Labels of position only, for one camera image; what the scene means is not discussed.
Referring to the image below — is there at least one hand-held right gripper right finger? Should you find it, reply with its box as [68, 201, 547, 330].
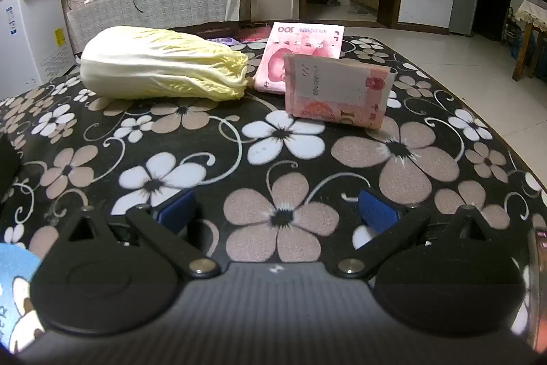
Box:
[337, 189, 496, 279]

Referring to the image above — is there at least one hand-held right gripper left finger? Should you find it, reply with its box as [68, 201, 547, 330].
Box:
[64, 189, 221, 279]

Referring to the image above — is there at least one blue cartoon plate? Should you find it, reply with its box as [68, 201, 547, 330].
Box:
[0, 243, 45, 353]

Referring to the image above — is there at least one black floral tablecloth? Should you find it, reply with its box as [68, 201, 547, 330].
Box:
[0, 22, 547, 353]

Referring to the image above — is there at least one folded pink banknote stack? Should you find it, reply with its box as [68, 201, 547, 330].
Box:
[283, 53, 397, 130]

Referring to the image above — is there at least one napa cabbage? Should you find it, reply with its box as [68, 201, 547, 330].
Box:
[80, 26, 254, 101]

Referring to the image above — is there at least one dark wooden low cabinet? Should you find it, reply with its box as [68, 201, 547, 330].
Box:
[169, 21, 274, 41]

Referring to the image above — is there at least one standing pink banknote stack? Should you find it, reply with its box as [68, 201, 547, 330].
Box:
[253, 22, 345, 94]

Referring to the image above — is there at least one pink plastic bag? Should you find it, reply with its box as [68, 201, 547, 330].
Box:
[239, 25, 273, 43]

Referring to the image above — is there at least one cabinet with white cloth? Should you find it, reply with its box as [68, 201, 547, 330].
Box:
[64, 0, 244, 53]

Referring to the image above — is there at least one white chest freezer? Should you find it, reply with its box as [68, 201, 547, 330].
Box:
[0, 0, 75, 98]

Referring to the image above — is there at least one side table with lace cloth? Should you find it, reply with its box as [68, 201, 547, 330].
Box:
[510, 0, 547, 81]

